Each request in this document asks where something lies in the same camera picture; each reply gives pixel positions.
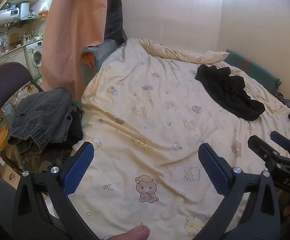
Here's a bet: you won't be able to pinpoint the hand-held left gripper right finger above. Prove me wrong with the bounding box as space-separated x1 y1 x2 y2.
192 142 282 240

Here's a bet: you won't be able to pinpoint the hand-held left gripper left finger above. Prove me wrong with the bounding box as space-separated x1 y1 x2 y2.
12 141 103 240

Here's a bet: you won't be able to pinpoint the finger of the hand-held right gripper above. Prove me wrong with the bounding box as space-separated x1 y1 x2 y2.
270 131 290 158
248 135 284 173

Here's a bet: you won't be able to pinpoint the black pants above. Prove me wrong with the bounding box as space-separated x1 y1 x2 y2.
194 64 266 121

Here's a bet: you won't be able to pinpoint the camouflage pants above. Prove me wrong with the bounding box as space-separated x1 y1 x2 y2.
5 145 73 177

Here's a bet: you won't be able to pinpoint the person's left hand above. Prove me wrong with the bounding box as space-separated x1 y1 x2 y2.
109 225 150 240

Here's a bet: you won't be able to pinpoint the black folded garment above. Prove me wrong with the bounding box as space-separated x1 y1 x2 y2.
47 109 84 152

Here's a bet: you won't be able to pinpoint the grey jeans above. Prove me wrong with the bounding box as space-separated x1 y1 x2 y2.
7 87 78 155

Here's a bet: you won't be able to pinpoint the cream bear print blanket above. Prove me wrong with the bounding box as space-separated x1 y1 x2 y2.
81 37 290 240

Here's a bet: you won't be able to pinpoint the dark chair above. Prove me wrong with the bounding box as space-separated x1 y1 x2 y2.
0 62 45 137

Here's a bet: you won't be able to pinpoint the white washing machine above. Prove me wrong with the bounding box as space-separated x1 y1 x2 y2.
23 40 44 78

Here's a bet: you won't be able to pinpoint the peach curtain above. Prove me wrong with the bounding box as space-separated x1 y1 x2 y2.
42 0 109 100

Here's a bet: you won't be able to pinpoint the cluttered kitchen counter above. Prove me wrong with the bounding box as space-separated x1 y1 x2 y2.
0 30 44 57

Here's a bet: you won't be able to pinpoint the range hood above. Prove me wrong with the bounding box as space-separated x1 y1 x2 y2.
20 14 39 22

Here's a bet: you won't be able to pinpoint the hanging bag of oranges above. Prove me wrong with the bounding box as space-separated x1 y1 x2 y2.
38 1 50 20

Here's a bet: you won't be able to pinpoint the white water heater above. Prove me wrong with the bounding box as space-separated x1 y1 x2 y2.
0 2 30 22

